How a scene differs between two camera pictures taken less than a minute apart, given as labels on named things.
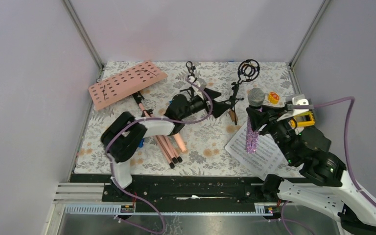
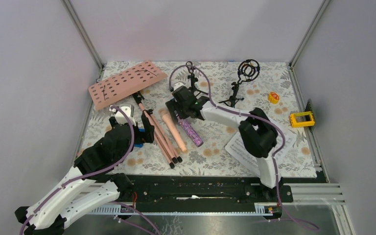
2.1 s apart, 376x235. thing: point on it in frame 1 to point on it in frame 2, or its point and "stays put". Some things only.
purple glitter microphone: (256, 98) to (189, 130)
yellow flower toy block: (273, 98) stays put
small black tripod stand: (191, 77) stays put
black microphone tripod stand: (247, 70) stays put
